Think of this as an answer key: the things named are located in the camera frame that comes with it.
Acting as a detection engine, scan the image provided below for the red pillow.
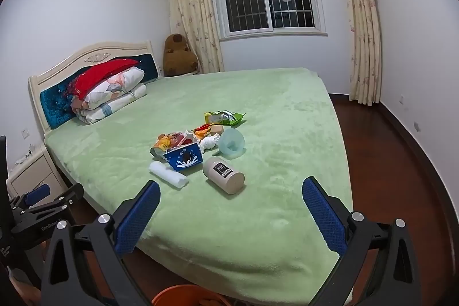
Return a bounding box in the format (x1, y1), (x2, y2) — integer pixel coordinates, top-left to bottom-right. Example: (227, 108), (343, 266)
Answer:
(67, 58), (139, 100)

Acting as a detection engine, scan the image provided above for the green yellow snack bag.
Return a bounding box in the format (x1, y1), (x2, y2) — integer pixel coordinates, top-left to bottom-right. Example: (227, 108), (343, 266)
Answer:
(204, 110), (245, 126)

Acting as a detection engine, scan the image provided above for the cream and blue headboard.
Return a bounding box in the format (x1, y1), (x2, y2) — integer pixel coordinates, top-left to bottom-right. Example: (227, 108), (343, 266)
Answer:
(28, 41), (163, 135)

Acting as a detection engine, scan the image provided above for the floral curtain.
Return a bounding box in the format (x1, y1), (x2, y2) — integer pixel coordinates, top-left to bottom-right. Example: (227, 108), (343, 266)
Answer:
(347, 0), (383, 106)
(169, 0), (225, 74)

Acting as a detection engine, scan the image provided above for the beige cylindrical bottle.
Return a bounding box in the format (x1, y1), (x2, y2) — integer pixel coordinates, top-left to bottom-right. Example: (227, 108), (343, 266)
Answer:
(203, 157), (245, 195)

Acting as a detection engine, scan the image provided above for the brown cardboard cube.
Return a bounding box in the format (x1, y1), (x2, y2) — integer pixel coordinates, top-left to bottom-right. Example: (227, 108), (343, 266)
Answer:
(209, 124), (224, 136)

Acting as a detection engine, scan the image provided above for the brown plush bear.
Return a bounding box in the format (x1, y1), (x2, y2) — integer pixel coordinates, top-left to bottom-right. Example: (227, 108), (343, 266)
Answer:
(163, 33), (199, 77)

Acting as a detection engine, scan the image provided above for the white tissue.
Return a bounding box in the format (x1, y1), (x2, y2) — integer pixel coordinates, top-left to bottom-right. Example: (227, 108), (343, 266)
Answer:
(199, 134), (220, 153)

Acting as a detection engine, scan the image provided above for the green blanket bed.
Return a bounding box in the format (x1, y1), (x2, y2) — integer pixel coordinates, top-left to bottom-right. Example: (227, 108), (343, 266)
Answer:
(43, 67), (354, 306)

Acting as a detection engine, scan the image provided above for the right floral curtain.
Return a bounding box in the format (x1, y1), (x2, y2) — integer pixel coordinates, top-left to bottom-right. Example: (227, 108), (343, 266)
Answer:
(347, 0), (383, 106)

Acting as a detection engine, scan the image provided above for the white tissue pack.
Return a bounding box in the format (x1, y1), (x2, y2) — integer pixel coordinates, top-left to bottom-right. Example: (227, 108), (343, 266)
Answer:
(149, 161), (189, 190)

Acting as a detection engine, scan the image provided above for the white nightstand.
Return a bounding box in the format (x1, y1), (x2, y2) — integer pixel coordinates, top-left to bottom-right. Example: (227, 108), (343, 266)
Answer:
(6, 143), (68, 206)

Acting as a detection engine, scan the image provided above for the wall power socket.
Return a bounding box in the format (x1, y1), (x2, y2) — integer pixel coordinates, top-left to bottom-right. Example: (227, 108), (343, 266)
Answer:
(21, 128), (30, 139)

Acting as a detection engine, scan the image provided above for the left floral curtain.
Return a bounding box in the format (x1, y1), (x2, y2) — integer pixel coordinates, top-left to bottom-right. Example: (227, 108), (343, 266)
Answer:
(169, 0), (225, 74)

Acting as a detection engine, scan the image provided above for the red green spiky toy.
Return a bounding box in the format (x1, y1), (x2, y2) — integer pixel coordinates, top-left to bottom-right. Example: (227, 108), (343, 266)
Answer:
(193, 124), (212, 138)

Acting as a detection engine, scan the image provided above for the red white plastic wrapper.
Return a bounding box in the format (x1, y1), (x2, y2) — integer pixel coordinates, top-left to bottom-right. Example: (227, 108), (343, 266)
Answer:
(170, 130), (199, 148)

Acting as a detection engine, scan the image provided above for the blue milk carton box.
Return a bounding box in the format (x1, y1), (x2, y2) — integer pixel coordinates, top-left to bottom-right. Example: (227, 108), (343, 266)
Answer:
(164, 142), (203, 171)

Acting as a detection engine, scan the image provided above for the white floral folded quilt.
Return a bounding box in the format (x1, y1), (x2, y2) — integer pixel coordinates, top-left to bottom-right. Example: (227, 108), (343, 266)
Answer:
(71, 67), (146, 124)

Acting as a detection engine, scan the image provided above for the orange trash bucket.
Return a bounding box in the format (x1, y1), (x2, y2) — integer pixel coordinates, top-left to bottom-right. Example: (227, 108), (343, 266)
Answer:
(152, 284), (230, 306)

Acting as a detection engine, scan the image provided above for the light blue plastic cup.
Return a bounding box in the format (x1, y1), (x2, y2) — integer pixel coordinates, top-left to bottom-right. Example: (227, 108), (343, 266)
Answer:
(218, 128), (245, 158)

